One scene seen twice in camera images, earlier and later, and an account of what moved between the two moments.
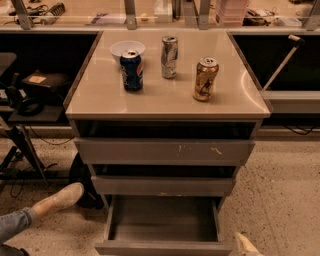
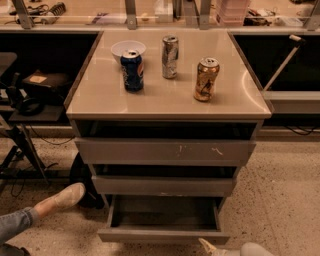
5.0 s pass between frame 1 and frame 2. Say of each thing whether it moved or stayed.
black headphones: stayed
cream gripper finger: moved
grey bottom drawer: moved
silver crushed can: stayed
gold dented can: stayed
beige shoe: stayed
